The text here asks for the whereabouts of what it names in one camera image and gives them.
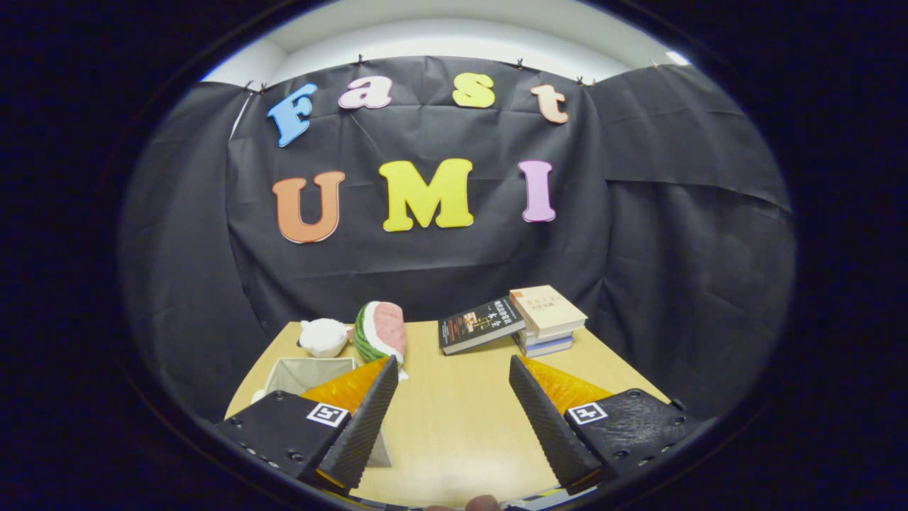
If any blue cover book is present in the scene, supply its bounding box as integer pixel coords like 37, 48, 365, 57
521, 335, 575, 359

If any white cover book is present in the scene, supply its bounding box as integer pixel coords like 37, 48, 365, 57
514, 326, 577, 349

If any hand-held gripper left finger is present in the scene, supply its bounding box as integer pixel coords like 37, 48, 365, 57
211, 355, 401, 496

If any black cover book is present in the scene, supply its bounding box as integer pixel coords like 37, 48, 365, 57
437, 297, 528, 356

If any grey fabric storage box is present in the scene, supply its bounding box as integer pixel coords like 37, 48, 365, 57
251, 356, 394, 468

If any beige cover book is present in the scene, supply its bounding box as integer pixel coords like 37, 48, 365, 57
508, 285, 589, 340

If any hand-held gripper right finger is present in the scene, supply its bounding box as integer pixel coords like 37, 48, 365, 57
508, 354, 704, 496

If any white plush toy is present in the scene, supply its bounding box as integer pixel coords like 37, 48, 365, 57
297, 317, 353, 360

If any watermelon slice plush toy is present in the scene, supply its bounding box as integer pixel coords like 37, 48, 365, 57
352, 301, 409, 383

